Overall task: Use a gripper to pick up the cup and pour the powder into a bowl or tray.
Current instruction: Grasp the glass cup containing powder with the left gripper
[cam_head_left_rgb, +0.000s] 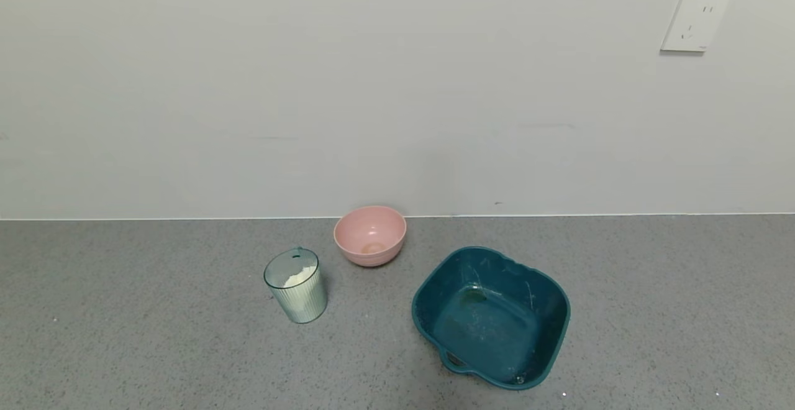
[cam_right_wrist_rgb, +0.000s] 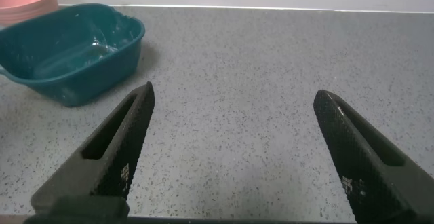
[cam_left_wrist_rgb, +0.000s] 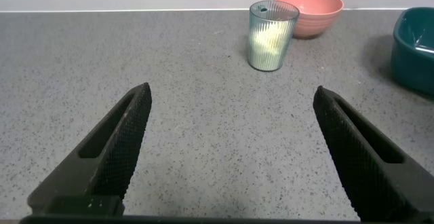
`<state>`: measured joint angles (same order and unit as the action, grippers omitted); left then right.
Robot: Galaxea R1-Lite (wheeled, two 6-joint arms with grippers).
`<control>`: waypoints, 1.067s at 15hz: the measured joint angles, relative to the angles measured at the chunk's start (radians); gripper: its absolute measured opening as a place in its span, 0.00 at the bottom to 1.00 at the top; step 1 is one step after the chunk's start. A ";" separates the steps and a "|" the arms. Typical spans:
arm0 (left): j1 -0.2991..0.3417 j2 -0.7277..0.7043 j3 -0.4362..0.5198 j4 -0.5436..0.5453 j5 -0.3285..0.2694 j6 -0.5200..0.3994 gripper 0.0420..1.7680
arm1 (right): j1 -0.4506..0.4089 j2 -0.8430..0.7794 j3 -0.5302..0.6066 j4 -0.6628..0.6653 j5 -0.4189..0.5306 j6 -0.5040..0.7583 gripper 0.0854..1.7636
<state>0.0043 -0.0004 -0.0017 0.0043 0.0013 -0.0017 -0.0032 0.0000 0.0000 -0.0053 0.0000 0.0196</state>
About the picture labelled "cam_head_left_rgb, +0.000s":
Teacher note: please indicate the white powder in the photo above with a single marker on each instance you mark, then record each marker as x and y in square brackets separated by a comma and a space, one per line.
[299, 277]

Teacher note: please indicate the ribbed clear green cup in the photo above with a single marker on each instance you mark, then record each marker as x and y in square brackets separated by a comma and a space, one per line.
[304, 307]

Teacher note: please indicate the pink bowl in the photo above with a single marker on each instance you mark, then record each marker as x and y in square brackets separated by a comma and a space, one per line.
[366, 233]

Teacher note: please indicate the teal square plastic basin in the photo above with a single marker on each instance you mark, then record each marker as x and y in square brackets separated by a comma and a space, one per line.
[497, 329]

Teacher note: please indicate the white wall power outlet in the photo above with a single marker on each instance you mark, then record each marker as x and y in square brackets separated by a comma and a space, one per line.
[694, 23]

